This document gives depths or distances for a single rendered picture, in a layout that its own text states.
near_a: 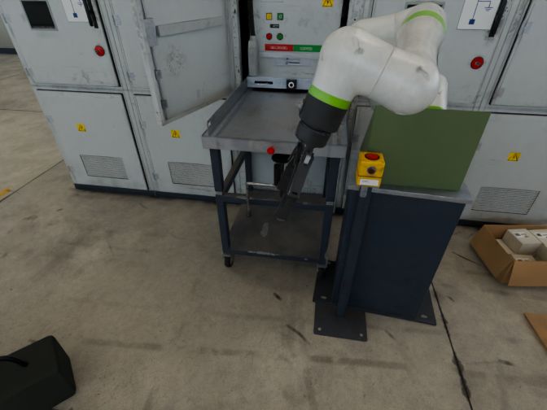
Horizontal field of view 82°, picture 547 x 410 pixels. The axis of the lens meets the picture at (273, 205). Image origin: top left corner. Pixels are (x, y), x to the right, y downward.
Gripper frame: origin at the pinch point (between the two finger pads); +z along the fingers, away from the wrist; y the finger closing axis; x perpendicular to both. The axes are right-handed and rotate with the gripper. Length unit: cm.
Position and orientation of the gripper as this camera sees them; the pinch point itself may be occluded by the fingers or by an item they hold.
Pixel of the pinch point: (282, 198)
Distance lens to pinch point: 78.8
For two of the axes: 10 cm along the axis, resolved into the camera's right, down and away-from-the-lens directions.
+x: 9.3, 3.3, 1.4
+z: -3.5, 7.9, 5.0
